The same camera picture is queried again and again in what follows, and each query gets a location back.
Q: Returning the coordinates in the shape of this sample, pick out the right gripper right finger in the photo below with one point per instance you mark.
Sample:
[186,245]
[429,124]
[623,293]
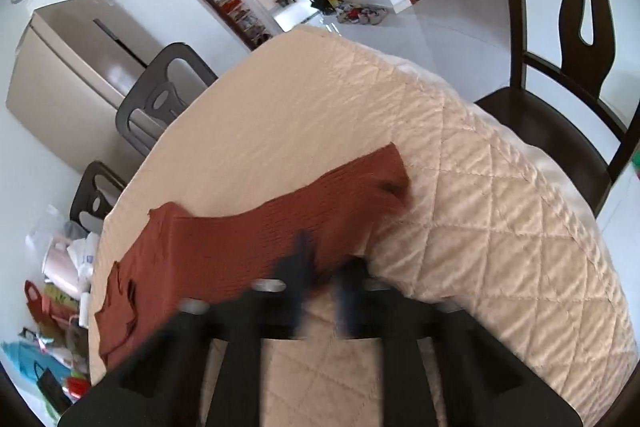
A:
[483,383]

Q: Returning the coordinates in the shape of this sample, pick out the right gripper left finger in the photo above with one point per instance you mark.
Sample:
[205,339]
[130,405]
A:
[161,383]

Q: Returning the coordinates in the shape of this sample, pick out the rust red knit sweater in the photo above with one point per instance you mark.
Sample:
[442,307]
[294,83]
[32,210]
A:
[178,256]

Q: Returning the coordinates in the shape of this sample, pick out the red small container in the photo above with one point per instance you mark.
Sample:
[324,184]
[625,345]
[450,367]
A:
[76,387]

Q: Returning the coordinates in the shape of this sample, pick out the white cylinder roll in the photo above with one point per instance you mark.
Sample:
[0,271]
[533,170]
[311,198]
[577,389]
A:
[84,310]

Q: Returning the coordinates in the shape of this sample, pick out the blue thermos jug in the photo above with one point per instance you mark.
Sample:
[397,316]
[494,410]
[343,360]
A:
[31,361]

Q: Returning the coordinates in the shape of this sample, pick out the red gift bag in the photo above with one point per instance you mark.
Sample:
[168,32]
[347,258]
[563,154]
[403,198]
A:
[35,304]

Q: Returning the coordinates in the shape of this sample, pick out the beige quilted table cover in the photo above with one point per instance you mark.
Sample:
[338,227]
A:
[489,221]

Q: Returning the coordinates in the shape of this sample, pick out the white tissue pack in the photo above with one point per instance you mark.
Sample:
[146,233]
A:
[83,252]

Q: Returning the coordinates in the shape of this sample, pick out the pink electric kettle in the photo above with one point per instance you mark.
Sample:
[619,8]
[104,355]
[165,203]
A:
[58,268]

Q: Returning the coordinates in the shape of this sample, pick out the dark chair far left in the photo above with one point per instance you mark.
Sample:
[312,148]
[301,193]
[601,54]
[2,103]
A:
[98,190]

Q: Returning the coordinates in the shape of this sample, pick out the dark chair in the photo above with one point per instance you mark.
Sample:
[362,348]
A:
[156,96]
[98,190]
[587,44]

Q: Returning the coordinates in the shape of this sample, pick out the dark chair far centre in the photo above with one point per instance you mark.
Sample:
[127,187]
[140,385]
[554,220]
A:
[156,96]

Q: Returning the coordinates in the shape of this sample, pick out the dark chair right side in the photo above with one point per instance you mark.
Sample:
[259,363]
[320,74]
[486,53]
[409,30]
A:
[587,44]

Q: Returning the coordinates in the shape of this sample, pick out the silver refrigerator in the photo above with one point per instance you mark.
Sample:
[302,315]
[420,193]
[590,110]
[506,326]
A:
[74,65]

